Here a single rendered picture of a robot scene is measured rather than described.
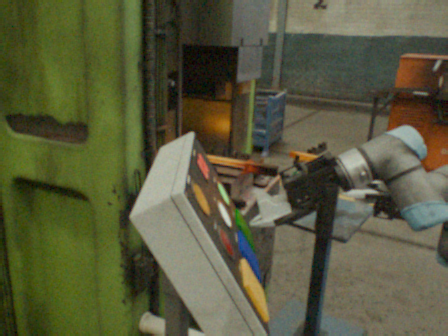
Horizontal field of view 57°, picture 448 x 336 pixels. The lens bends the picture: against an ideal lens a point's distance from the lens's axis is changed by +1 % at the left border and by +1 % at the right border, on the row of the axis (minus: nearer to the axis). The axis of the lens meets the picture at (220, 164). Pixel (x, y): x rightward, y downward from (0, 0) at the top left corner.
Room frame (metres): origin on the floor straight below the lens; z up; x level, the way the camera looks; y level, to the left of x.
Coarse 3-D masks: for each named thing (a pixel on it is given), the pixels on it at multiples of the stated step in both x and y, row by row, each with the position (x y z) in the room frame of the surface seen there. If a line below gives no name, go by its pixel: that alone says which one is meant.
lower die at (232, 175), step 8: (240, 160) 1.31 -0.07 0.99; (216, 168) 1.21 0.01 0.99; (224, 168) 1.22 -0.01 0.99; (232, 168) 1.22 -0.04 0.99; (240, 168) 1.21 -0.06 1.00; (224, 176) 1.17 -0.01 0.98; (232, 176) 1.16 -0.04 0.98; (240, 176) 1.18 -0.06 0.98; (248, 176) 1.25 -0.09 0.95; (224, 184) 1.12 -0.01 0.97; (232, 184) 1.12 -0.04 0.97; (240, 184) 1.19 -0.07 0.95; (248, 184) 1.26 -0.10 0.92; (232, 192) 1.13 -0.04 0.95; (240, 192) 1.19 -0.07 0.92
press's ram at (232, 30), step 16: (192, 0) 1.11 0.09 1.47; (208, 0) 1.09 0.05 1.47; (224, 0) 1.08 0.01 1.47; (240, 0) 1.10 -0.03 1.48; (256, 0) 1.21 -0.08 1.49; (192, 16) 1.11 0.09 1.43; (208, 16) 1.09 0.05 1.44; (224, 16) 1.08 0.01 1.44; (240, 16) 1.11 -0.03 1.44; (256, 16) 1.22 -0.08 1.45; (192, 32) 1.11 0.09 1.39; (208, 32) 1.09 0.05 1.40; (224, 32) 1.07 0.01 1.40; (240, 32) 1.11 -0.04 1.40; (256, 32) 1.23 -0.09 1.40
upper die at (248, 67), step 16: (192, 48) 1.17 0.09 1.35; (208, 48) 1.15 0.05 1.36; (224, 48) 1.13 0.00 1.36; (240, 48) 1.12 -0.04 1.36; (256, 48) 1.24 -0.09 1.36; (192, 64) 1.17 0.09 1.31; (208, 64) 1.15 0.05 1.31; (224, 64) 1.13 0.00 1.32; (240, 64) 1.13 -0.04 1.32; (256, 64) 1.25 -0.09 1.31; (224, 80) 1.13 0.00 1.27; (240, 80) 1.13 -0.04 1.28
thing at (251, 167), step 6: (210, 156) 1.28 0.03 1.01; (222, 162) 1.24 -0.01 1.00; (228, 162) 1.24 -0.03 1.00; (234, 162) 1.23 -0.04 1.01; (240, 162) 1.23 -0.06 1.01; (246, 162) 1.21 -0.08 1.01; (252, 162) 1.22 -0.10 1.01; (246, 168) 1.20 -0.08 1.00; (252, 168) 1.21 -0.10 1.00; (258, 168) 1.20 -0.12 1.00; (264, 168) 1.20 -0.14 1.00; (270, 168) 1.18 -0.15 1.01; (276, 168) 1.17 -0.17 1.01; (264, 174) 1.19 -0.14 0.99; (270, 174) 1.18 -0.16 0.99; (276, 174) 1.18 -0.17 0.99
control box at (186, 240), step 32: (160, 160) 0.71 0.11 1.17; (192, 160) 0.65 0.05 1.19; (160, 192) 0.52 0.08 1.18; (192, 192) 0.54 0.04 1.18; (160, 224) 0.48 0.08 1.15; (192, 224) 0.49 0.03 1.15; (224, 224) 0.62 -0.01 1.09; (160, 256) 0.48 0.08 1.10; (192, 256) 0.49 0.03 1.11; (224, 256) 0.51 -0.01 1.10; (192, 288) 0.49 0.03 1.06; (224, 288) 0.49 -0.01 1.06; (224, 320) 0.49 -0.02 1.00; (256, 320) 0.49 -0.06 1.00
